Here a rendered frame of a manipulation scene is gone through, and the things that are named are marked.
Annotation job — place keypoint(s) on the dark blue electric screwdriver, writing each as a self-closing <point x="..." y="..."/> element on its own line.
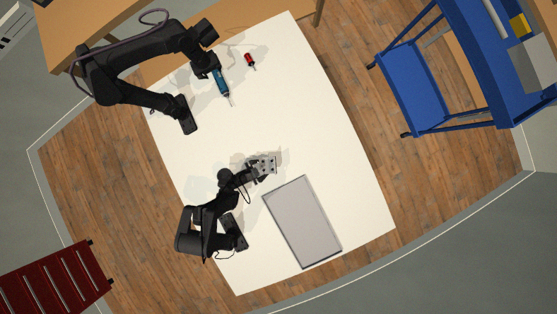
<point x="221" y="83"/>

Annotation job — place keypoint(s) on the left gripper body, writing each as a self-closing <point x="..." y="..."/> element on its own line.
<point x="206" y="64"/>

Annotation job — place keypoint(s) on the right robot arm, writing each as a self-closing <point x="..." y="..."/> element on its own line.
<point x="189" y="241"/>

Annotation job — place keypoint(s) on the red hand screwdriver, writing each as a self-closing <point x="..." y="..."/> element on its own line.
<point x="249" y="60"/>

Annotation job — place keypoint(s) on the grey l-shaped bracket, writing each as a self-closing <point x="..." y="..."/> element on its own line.
<point x="267" y="165"/>

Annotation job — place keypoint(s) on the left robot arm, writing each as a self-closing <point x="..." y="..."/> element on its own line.
<point x="111" y="60"/>

